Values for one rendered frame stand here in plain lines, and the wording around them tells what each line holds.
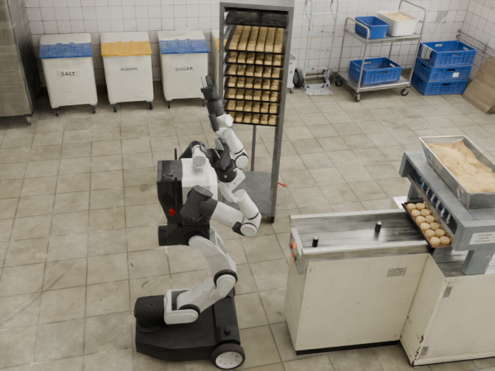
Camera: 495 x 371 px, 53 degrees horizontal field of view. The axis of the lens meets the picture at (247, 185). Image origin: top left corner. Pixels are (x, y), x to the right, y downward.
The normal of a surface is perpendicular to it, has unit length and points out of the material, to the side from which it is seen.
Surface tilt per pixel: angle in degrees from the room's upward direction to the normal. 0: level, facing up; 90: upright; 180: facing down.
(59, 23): 90
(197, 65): 91
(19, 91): 90
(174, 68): 92
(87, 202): 0
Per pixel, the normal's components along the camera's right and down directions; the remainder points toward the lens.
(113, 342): 0.04, -0.82
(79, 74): 0.28, 0.56
